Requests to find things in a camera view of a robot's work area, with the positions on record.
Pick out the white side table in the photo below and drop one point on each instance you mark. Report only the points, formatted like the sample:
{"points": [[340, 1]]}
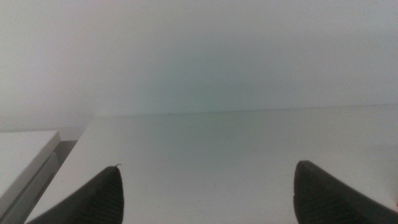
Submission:
{"points": [[21, 155]]}

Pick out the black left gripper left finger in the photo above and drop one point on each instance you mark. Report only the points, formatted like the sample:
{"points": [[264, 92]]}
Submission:
{"points": [[99, 199]]}

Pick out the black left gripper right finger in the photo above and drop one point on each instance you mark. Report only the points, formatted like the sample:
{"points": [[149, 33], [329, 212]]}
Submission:
{"points": [[320, 199]]}

